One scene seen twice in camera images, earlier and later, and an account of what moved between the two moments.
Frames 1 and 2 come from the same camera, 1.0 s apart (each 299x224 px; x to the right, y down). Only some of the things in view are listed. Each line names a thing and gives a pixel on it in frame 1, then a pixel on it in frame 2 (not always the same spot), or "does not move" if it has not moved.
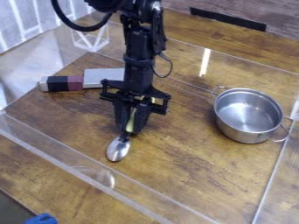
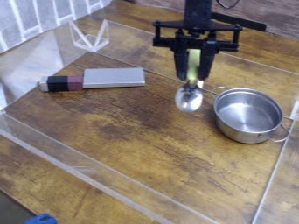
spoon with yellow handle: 117,148 to 189,94
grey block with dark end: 54,83 does not move
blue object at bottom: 42,218 does not move
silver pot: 247,115 does not move
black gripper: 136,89 to 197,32
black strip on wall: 228,20 does not move
